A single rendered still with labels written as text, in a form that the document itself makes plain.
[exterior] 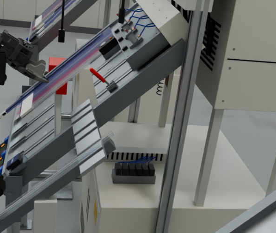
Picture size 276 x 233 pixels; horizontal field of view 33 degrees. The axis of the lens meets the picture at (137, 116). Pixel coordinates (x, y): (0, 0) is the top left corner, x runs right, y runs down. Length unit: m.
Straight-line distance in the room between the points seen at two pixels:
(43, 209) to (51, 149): 0.26
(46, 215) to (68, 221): 1.28
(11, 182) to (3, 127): 2.05
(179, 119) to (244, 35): 0.32
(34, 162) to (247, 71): 0.73
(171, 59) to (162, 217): 0.55
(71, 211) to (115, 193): 0.98
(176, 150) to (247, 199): 0.42
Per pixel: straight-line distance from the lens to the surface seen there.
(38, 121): 1.77
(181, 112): 1.45
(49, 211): 1.31
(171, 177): 1.56
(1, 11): 6.33
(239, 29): 1.46
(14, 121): 1.91
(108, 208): 1.63
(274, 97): 1.58
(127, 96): 1.44
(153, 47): 1.44
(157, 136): 2.16
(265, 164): 3.52
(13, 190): 1.53
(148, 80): 1.43
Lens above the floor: 1.55
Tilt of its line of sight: 23 degrees down
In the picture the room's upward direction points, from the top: 8 degrees clockwise
